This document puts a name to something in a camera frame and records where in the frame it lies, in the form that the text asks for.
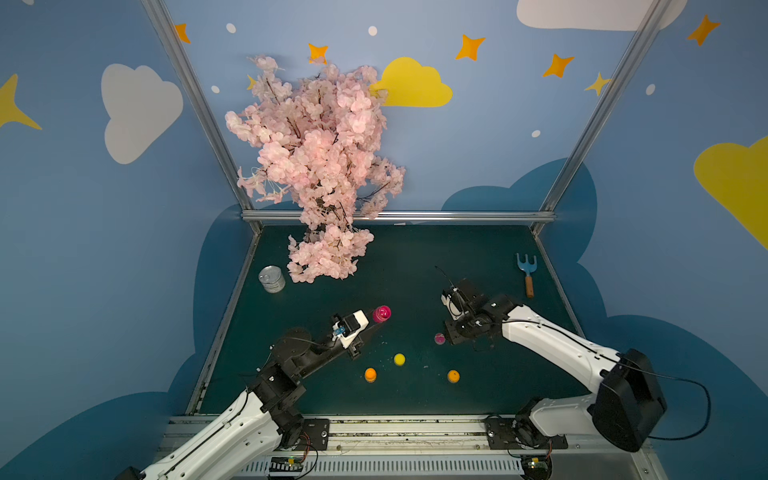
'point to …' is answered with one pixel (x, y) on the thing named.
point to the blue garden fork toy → (528, 268)
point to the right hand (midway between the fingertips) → (456, 328)
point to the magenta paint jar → (382, 314)
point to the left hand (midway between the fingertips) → (377, 309)
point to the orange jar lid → (453, 376)
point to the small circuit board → (285, 466)
